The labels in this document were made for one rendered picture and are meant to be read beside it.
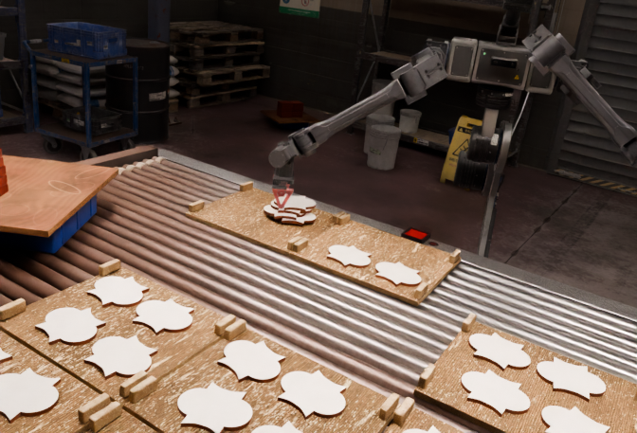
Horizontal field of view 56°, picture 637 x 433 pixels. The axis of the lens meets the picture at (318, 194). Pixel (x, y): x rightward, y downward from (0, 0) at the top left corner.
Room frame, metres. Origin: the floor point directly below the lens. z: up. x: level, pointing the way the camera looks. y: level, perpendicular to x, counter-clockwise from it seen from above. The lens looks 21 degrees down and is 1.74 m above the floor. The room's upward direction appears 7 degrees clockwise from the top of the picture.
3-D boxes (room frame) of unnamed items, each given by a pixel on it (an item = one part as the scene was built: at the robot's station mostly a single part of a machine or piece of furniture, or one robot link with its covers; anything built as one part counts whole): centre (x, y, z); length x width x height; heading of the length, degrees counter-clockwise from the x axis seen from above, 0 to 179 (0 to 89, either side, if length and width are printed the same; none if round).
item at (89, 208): (1.60, 0.85, 0.97); 0.31 x 0.31 x 0.10; 0
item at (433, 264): (1.65, -0.20, 0.93); 0.41 x 0.35 x 0.02; 61
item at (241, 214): (1.85, 0.16, 0.93); 0.41 x 0.35 x 0.02; 61
